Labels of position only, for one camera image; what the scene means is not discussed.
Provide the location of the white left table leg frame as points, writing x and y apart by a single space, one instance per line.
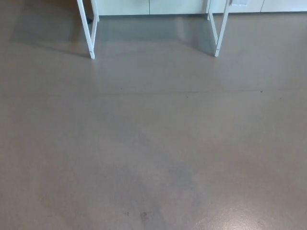
89 36

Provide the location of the white right table leg frame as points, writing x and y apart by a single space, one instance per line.
220 36

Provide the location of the white table leg frame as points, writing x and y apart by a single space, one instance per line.
89 36
220 36

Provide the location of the small black floor object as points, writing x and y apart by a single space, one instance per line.
90 21

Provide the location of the white cabinet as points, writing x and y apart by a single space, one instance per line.
172 6

